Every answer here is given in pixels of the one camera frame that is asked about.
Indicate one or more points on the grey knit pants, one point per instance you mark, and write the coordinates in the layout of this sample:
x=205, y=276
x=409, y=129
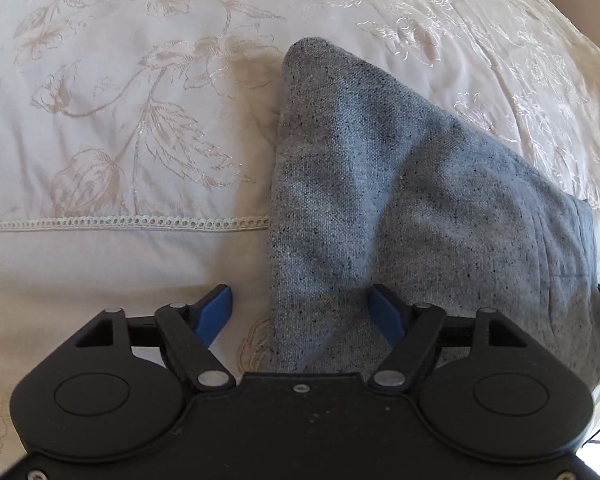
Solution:
x=404, y=185

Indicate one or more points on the white embroidered bedspread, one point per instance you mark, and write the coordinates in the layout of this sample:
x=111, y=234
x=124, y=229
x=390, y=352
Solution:
x=130, y=135

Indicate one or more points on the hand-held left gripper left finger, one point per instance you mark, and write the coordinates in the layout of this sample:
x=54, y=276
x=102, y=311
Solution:
x=214, y=314

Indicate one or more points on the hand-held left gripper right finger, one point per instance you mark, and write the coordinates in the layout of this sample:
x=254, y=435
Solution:
x=383, y=311

